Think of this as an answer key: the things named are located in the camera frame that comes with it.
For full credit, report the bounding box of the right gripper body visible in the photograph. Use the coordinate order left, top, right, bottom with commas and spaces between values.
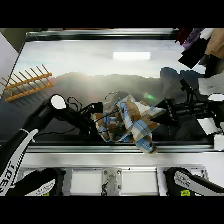
163, 98, 181, 128

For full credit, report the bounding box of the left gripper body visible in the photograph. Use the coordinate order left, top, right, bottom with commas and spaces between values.
79, 113, 102, 137

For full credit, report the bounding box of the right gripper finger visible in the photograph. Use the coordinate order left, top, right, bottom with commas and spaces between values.
150, 113, 168, 126
154, 99, 169, 110

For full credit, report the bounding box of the checked shirt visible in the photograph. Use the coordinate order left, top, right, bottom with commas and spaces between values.
91, 93, 167, 155

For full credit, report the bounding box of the dark red garment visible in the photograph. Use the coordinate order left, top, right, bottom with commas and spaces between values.
175, 28, 193, 46

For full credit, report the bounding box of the purple garment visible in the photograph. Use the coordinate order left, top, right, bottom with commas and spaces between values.
183, 28, 203, 51

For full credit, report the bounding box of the wooden peg rack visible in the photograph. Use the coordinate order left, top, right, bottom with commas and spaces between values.
0, 64, 56, 103

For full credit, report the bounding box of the tan garment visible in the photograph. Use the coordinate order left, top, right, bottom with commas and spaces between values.
204, 29, 224, 60

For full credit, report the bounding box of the white garment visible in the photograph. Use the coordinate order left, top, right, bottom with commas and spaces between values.
199, 28, 215, 41

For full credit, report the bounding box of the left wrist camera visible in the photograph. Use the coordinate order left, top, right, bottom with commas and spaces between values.
90, 101, 105, 114

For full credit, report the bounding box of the black cable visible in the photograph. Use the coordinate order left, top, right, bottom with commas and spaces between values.
65, 96, 85, 113

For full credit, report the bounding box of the silver frame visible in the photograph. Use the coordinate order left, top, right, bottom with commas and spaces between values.
18, 28, 224, 197

